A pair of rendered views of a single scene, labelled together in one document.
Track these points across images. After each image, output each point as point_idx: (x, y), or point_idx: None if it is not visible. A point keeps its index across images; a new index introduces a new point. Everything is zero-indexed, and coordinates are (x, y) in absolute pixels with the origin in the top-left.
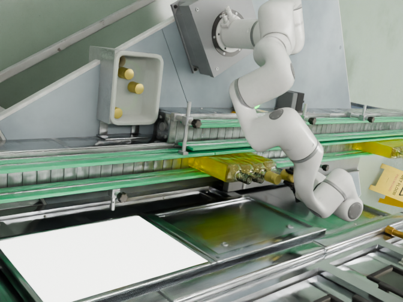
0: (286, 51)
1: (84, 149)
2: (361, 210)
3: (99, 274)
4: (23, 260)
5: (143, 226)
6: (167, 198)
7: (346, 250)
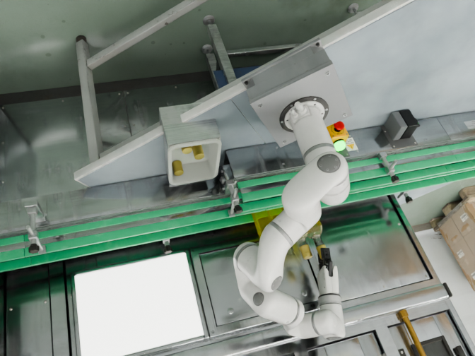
0: (277, 264)
1: (143, 209)
2: (341, 338)
3: (124, 333)
4: (84, 304)
5: (182, 270)
6: None
7: None
